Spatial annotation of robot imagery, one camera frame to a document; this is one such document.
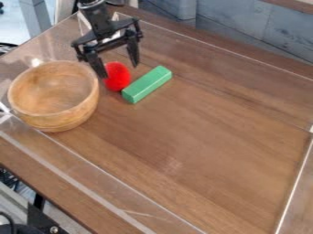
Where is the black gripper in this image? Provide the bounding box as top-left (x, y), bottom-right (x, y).
top-left (71, 17), bottom-right (143, 79)

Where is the green rectangular block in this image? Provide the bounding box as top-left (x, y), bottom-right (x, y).
top-left (120, 66), bottom-right (172, 103)

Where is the red fruit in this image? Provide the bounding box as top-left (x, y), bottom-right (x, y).
top-left (104, 61), bottom-right (131, 91)

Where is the wooden bowl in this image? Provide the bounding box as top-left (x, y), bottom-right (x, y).
top-left (6, 60), bottom-right (99, 133)

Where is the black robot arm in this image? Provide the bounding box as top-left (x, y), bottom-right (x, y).
top-left (71, 0), bottom-right (143, 79)

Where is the black cable loop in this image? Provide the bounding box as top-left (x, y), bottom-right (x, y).
top-left (0, 211), bottom-right (17, 234)

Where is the black table clamp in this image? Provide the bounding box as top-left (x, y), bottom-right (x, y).
top-left (27, 195), bottom-right (69, 234)

